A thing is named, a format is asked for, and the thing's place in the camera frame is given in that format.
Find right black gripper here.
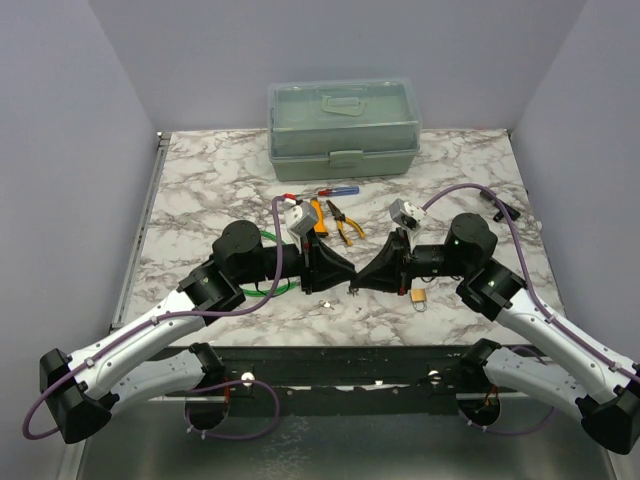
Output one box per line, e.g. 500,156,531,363
351,227,470,296

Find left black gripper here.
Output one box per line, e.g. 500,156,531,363
237,226,358,294

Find green cable lock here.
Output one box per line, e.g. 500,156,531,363
239,230,311,299

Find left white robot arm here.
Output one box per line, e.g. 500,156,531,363
36,220,356,444

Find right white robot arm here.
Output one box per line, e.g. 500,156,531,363
351,213,639,455

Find small silver key pair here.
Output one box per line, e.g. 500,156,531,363
319,300,335,311

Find brass padlock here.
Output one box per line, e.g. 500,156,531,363
410,288,427,312

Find orange utility knife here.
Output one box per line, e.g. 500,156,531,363
310,197,329,238

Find yellow black pliers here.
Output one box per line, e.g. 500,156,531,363
326,200,366,246

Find red blue screwdriver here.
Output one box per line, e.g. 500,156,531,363
294,186,360,198

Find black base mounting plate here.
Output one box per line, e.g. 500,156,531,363
196,345,491,417

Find black T-shaped fitting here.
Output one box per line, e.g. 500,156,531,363
479,190,521,223

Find green translucent plastic toolbox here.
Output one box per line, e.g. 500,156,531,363
267,78,422,182

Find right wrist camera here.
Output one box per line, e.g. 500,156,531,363
388,198,426,235

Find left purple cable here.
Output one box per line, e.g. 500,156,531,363
22,195,301,441

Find left aluminium rail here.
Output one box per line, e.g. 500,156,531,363
108,132,172,333

